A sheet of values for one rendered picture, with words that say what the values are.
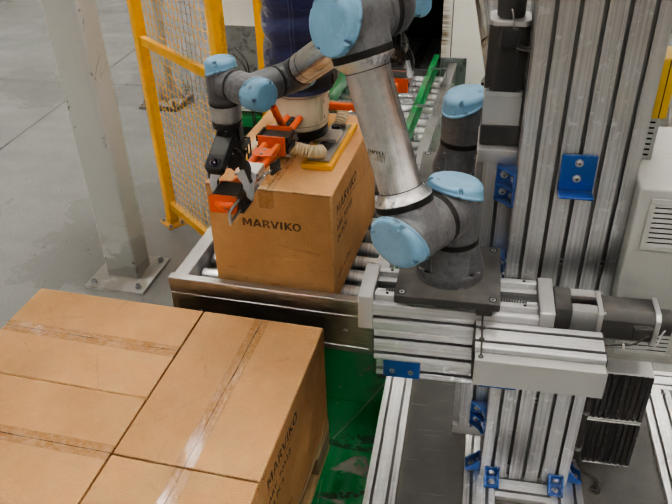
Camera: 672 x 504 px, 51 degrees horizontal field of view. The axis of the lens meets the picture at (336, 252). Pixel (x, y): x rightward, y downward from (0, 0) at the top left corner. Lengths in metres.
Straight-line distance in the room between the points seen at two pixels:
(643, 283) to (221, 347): 1.19
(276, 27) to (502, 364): 1.18
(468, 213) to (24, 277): 2.68
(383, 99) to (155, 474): 1.08
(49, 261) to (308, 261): 1.89
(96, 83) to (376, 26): 1.93
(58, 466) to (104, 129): 1.59
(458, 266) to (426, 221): 0.19
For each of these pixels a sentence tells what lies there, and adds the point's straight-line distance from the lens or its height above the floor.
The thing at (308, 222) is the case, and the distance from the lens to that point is 2.13.
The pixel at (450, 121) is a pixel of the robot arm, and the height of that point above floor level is 1.20.
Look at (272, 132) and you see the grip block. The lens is 2.13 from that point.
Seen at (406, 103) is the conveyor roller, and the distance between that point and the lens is 3.85.
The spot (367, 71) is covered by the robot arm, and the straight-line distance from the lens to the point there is 1.31.
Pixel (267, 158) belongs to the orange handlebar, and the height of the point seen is 1.09.
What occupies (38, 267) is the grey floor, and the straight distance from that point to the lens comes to 3.79.
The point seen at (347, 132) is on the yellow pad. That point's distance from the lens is 2.42.
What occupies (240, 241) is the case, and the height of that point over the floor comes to 0.75.
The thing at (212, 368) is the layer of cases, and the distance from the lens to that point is 2.11.
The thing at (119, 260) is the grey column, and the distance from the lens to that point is 3.47.
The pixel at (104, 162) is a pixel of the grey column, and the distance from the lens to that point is 3.21.
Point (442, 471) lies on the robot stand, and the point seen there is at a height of 0.21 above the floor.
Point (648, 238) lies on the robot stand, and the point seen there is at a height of 1.11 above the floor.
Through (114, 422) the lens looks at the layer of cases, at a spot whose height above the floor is 0.54.
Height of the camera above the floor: 1.95
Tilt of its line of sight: 33 degrees down
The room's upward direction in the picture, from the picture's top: 2 degrees counter-clockwise
